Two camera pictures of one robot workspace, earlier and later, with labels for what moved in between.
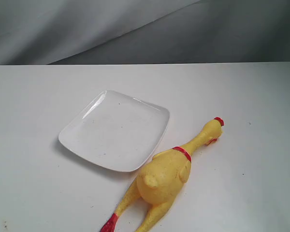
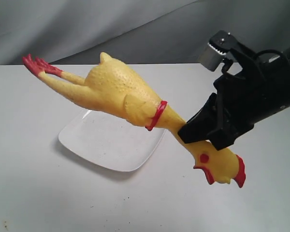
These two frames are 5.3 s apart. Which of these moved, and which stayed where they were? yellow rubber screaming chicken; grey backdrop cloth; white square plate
Moved: yellow rubber screaming chicken
Stayed: white square plate; grey backdrop cloth
